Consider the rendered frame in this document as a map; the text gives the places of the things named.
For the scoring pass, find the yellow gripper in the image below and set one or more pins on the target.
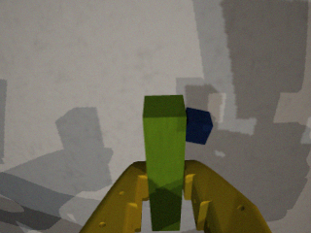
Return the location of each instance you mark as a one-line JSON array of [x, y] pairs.
[[218, 207]]

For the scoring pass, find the lime green rectangular block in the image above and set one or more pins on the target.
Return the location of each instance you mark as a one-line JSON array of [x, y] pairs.
[[164, 124]]

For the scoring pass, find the small blue cube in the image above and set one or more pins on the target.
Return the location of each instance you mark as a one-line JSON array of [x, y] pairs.
[[199, 126]]

